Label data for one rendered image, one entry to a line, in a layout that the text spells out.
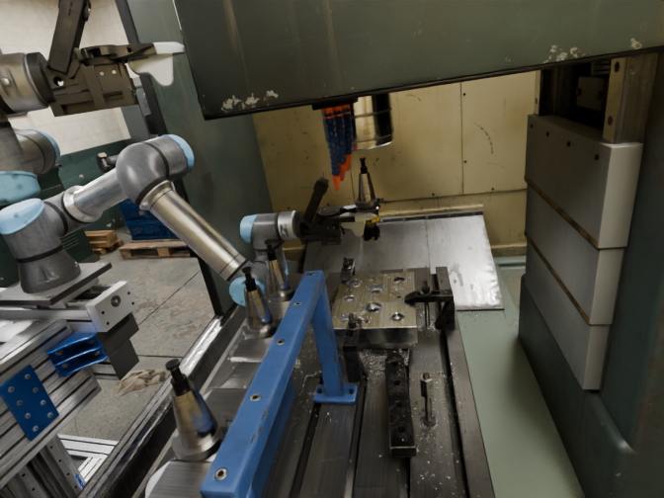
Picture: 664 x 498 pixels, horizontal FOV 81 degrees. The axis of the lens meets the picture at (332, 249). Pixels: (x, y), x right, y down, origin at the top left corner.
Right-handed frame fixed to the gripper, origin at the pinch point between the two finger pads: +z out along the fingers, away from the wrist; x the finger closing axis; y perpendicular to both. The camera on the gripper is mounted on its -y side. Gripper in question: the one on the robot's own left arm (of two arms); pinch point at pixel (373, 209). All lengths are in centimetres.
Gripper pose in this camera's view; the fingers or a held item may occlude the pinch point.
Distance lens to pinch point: 98.7
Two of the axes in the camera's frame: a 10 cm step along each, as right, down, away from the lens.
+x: -1.7, 4.2, -8.9
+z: 9.7, -0.7, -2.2
